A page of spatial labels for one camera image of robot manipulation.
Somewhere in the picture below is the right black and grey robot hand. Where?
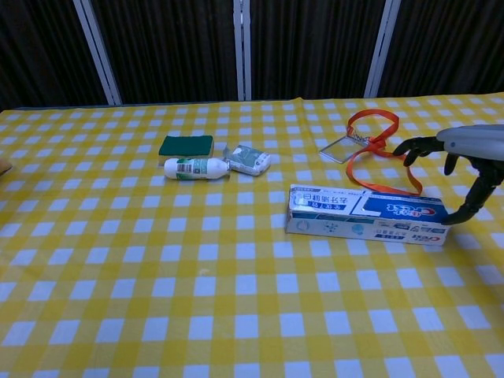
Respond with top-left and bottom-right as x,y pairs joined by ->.
393,124 -> 504,227

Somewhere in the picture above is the blue white toothpaste box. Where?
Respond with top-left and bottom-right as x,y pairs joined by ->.
284,183 -> 450,246

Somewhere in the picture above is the yellow white checkered tablecloth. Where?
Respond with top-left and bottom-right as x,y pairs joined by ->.
0,91 -> 504,378

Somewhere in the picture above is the dark pleated curtain panel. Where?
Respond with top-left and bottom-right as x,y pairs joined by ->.
377,0 -> 504,98
91,0 -> 241,106
249,0 -> 386,101
0,0 -> 108,112

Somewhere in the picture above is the clear badge holder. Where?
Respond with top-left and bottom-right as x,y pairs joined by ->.
318,135 -> 370,164

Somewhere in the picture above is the grey white wrapped packet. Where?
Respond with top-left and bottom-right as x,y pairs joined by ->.
222,144 -> 272,176

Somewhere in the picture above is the white bottle with green label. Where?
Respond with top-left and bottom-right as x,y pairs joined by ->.
163,157 -> 231,182

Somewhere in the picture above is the green and yellow sponge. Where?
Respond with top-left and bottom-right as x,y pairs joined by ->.
158,135 -> 215,166

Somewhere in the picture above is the orange lanyard strap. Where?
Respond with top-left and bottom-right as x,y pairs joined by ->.
345,109 -> 424,197

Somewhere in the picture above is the white frame post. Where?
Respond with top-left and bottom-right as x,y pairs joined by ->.
363,0 -> 402,99
232,0 -> 253,102
72,0 -> 124,106

